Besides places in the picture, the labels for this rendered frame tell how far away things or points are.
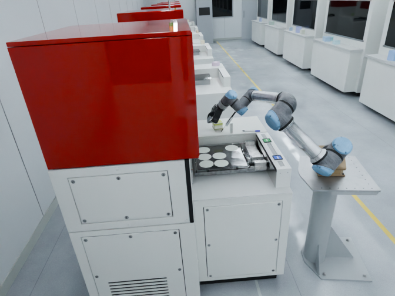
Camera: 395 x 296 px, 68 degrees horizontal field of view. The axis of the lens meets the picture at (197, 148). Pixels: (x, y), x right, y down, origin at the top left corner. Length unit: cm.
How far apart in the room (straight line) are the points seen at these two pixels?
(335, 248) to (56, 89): 225
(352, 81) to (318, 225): 461
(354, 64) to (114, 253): 569
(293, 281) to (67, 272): 179
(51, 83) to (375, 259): 259
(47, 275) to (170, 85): 202
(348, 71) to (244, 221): 498
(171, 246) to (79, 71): 107
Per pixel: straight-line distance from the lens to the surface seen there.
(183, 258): 189
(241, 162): 207
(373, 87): 582
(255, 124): 250
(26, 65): 144
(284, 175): 193
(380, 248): 299
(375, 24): 650
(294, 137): 184
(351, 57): 650
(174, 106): 135
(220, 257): 220
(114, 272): 199
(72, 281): 273
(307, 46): 849
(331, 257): 274
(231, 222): 199
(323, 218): 236
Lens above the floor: 194
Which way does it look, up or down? 27 degrees down
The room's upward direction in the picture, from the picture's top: 4 degrees counter-clockwise
